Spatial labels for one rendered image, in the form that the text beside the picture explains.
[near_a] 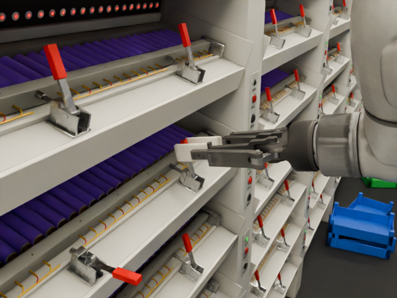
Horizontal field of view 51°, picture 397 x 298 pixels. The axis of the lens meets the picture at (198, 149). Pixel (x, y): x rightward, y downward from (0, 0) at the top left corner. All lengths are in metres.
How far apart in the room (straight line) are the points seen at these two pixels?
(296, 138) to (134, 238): 0.27
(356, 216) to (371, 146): 1.89
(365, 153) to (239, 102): 0.35
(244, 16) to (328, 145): 0.34
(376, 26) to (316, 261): 1.82
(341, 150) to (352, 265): 1.67
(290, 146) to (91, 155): 0.28
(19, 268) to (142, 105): 0.24
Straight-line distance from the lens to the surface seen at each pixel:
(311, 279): 2.07
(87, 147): 0.46
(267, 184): 1.17
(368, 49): 0.46
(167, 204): 0.68
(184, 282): 0.82
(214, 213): 0.95
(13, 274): 0.52
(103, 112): 0.51
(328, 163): 0.58
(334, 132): 0.58
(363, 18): 0.45
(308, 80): 1.52
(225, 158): 0.62
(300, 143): 0.59
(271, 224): 1.36
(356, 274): 2.17
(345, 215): 2.44
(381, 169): 0.57
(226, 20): 0.83
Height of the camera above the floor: 1.27
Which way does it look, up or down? 22 degrees down
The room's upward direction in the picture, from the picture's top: straight up
